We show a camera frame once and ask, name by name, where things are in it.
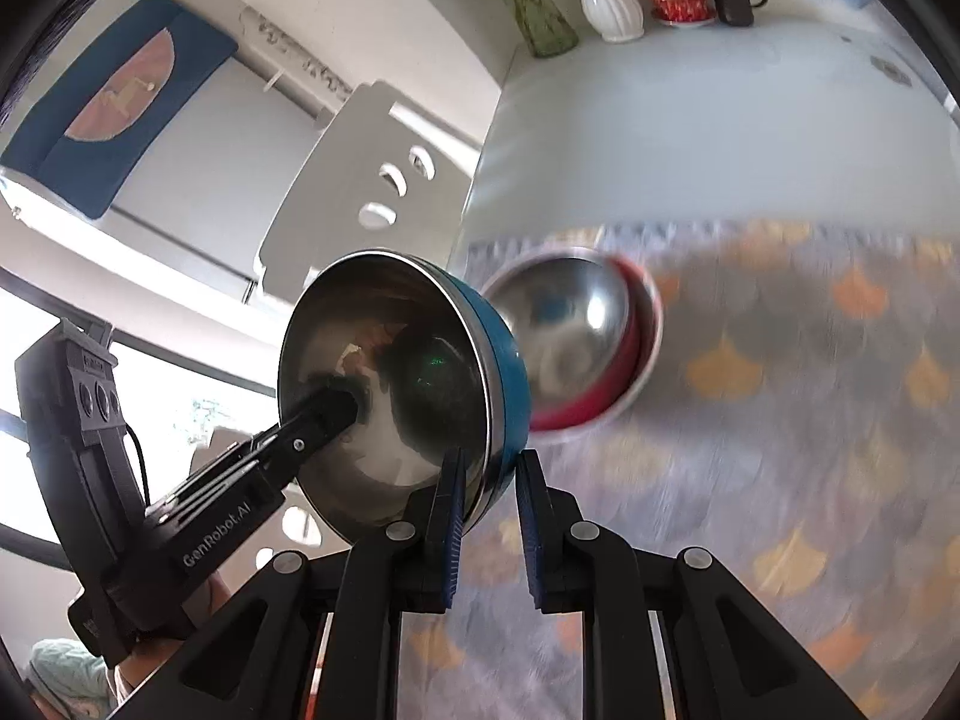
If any leaf-print tablecloth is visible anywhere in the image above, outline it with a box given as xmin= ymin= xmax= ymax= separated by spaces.
xmin=322 ymin=219 xmax=960 ymax=720

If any white chair with oval holes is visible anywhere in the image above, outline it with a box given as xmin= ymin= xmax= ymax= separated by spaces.
xmin=257 ymin=81 xmax=481 ymax=308

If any red teacup with saucer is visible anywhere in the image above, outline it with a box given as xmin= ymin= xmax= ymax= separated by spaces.
xmin=645 ymin=0 xmax=712 ymax=29

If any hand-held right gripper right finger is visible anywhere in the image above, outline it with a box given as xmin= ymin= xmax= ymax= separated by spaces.
xmin=516 ymin=450 xmax=863 ymax=720

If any person's left hand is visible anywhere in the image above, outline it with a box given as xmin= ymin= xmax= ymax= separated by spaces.
xmin=112 ymin=574 xmax=230 ymax=698

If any white ribbed vase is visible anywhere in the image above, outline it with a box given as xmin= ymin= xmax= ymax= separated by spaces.
xmin=574 ymin=0 xmax=646 ymax=44

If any blue wall picture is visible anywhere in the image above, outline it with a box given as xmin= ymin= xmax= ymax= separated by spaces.
xmin=0 ymin=0 xmax=239 ymax=220

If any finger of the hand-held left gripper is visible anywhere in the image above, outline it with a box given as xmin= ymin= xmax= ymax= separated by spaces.
xmin=225 ymin=386 xmax=359 ymax=496

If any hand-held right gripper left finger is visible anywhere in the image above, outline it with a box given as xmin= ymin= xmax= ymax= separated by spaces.
xmin=165 ymin=448 xmax=470 ymax=720

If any pink steel-lined bowl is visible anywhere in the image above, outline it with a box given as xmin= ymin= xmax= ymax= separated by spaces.
xmin=480 ymin=247 xmax=665 ymax=432

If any teal cloth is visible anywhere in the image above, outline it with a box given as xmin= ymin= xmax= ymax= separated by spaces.
xmin=26 ymin=637 xmax=113 ymax=720

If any black cable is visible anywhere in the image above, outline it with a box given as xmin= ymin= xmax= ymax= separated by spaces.
xmin=122 ymin=420 xmax=152 ymax=505

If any blue steel-lined bowl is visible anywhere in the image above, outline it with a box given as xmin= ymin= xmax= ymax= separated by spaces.
xmin=276 ymin=249 xmax=535 ymax=545

